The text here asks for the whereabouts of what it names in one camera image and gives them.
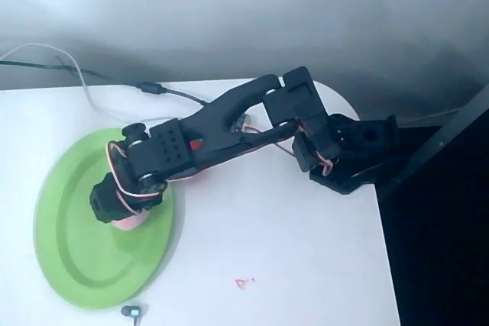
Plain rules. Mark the pink peach toy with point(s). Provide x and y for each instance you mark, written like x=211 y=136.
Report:
x=131 y=222

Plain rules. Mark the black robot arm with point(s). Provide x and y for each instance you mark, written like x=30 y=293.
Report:
x=237 y=112

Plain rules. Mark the green oval plate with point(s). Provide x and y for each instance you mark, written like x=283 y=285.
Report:
x=91 y=257

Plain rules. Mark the red strawberry toy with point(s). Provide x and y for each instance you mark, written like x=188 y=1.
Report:
x=196 y=145

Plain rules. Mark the small grey clip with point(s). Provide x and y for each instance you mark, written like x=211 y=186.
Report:
x=131 y=311

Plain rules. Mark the green controller circuit board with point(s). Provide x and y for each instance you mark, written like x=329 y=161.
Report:
x=240 y=121

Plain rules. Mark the dark grey metal bar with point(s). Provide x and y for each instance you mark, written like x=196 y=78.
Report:
x=435 y=142

